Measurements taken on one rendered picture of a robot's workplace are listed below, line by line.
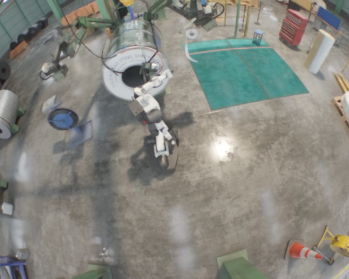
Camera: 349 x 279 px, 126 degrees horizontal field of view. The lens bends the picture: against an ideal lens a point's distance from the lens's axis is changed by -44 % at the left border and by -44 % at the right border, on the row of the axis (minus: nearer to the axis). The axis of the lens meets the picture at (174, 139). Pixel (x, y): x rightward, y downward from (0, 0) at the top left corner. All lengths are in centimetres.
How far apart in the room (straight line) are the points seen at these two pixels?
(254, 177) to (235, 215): 66
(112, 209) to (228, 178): 195
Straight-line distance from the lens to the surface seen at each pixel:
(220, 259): 257
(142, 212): 256
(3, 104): 632
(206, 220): 245
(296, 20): 601
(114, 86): 286
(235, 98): 331
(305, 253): 273
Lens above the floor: 244
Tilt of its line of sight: 63 degrees down
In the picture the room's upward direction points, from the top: 15 degrees counter-clockwise
